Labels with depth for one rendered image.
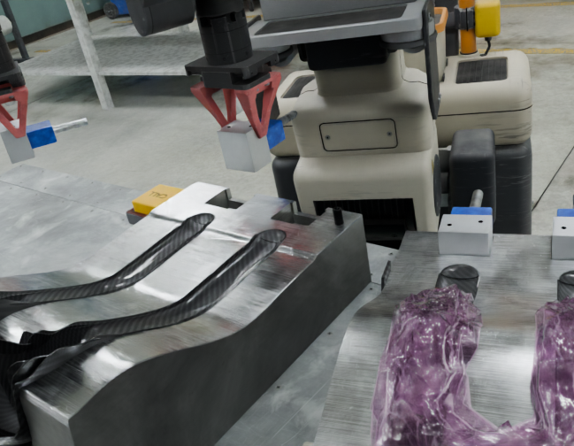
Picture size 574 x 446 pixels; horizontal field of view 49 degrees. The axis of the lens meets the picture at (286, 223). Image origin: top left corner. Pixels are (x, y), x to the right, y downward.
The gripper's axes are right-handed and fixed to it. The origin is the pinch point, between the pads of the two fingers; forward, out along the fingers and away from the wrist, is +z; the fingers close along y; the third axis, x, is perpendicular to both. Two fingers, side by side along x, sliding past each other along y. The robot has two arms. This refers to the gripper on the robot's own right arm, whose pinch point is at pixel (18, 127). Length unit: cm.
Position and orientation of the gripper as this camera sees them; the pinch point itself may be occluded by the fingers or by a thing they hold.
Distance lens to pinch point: 110.2
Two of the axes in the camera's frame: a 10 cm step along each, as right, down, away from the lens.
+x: 9.0, -3.2, 2.9
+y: 4.0, 3.8, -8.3
